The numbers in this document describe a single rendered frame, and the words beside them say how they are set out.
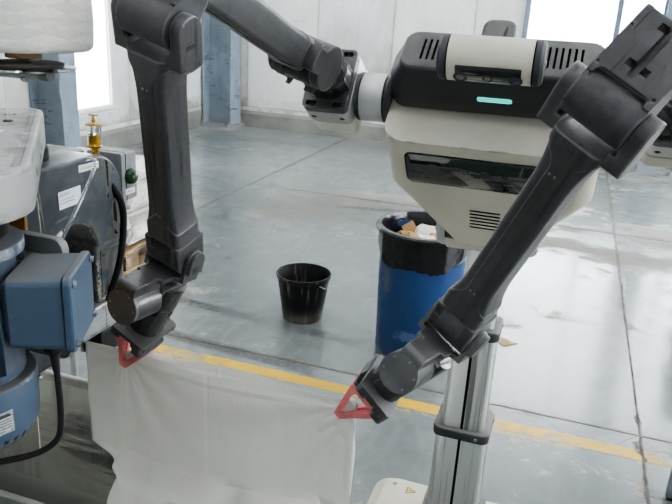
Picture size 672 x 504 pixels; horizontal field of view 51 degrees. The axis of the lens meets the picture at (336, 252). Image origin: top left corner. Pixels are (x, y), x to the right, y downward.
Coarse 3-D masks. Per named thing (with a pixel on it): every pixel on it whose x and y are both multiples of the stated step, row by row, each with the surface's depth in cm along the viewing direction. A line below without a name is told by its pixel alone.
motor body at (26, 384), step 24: (0, 240) 78; (24, 240) 81; (0, 264) 77; (0, 312) 76; (0, 336) 77; (0, 360) 79; (24, 360) 84; (0, 384) 80; (24, 384) 82; (0, 408) 79; (24, 408) 82; (0, 432) 80; (24, 432) 84
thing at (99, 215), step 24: (48, 144) 128; (48, 168) 109; (72, 168) 114; (96, 168) 120; (48, 192) 109; (96, 192) 121; (48, 216) 110; (96, 216) 122; (72, 240) 125; (96, 240) 123; (96, 264) 125; (96, 288) 127
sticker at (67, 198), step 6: (78, 186) 116; (60, 192) 112; (66, 192) 113; (72, 192) 115; (78, 192) 116; (60, 198) 112; (66, 198) 114; (72, 198) 115; (78, 198) 116; (60, 204) 112; (66, 204) 114; (72, 204) 115
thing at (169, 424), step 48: (96, 384) 124; (144, 384) 120; (192, 384) 114; (240, 384) 111; (288, 384) 111; (96, 432) 127; (144, 432) 123; (192, 432) 117; (240, 432) 114; (288, 432) 112; (336, 432) 110; (144, 480) 120; (192, 480) 119; (240, 480) 117; (288, 480) 115; (336, 480) 113
